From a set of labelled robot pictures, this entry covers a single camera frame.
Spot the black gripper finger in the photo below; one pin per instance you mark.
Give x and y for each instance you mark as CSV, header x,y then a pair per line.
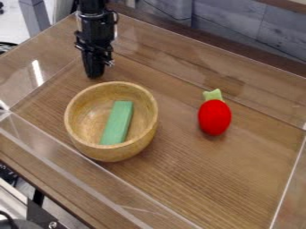
x,y
88,64
104,60

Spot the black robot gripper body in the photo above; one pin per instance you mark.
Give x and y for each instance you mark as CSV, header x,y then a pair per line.
x,y
96,23

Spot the brown wooden bowl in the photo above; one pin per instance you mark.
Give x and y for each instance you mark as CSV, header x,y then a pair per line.
x,y
85,117

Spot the green rectangular stick block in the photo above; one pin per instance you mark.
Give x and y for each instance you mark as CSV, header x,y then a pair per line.
x,y
117,123

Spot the red plush radish toy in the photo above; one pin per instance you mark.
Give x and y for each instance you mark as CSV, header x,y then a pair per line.
x,y
213,113

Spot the grey metal post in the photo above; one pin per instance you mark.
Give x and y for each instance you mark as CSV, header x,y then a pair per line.
x,y
34,15

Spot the clear acrylic tray enclosure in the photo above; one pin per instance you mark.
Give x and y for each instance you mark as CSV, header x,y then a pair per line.
x,y
192,181

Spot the black bracket with screw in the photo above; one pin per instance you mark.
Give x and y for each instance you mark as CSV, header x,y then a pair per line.
x,y
41,217

